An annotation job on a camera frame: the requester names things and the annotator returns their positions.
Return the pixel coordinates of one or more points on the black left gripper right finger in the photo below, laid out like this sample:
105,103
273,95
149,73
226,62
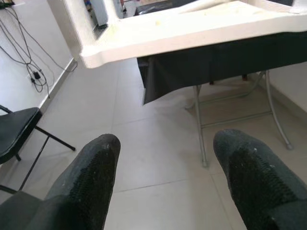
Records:
259,182

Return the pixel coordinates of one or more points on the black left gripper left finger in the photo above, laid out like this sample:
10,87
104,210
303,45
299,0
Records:
88,182

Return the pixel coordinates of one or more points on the white plastic table leg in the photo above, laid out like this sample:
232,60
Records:
69,24

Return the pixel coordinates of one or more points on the grey metal table leg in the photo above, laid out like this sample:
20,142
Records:
275,107
200,124

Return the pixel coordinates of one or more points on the black folding chair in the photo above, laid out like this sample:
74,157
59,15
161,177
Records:
14,129

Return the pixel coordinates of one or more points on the black power adapter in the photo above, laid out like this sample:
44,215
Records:
36,75

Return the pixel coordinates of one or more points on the black tablecloth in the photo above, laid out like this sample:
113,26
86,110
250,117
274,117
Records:
192,67

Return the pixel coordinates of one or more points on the white plastic table top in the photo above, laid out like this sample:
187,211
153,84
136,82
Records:
180,31

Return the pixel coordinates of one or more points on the white floor appliance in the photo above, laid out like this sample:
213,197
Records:
100,12

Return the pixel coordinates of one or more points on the black wifi router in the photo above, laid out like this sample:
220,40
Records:
6,3

